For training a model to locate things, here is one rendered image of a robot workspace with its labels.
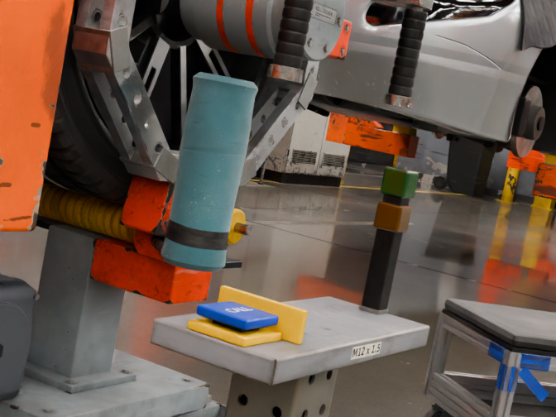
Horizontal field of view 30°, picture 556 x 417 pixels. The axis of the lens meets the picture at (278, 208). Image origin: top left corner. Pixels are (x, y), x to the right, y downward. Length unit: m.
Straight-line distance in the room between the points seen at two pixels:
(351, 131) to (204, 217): 6.36
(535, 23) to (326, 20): 2.88
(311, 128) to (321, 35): 8.52
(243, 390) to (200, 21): 0.54
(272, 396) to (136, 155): 0.41
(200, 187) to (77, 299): 0.37
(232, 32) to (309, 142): 8.54
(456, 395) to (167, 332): 1.34
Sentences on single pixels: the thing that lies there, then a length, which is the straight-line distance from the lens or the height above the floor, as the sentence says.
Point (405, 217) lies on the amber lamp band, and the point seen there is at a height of 0.59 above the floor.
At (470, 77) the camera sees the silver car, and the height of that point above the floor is 0.96.
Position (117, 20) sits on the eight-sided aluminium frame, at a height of 0.78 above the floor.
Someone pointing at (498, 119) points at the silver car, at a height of 0.82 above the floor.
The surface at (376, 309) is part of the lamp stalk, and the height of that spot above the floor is 0.46.
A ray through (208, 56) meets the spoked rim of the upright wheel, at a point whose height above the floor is 0.77.
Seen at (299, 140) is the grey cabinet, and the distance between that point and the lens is 9.84.
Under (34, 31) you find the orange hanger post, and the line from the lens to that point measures 1.17.
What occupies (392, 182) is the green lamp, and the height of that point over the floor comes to 0.64.
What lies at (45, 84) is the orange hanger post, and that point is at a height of 0.69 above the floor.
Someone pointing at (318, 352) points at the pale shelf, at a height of 0.45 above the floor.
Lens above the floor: 0.72
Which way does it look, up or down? 6 degrees down
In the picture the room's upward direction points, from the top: 11 degrees clockwise
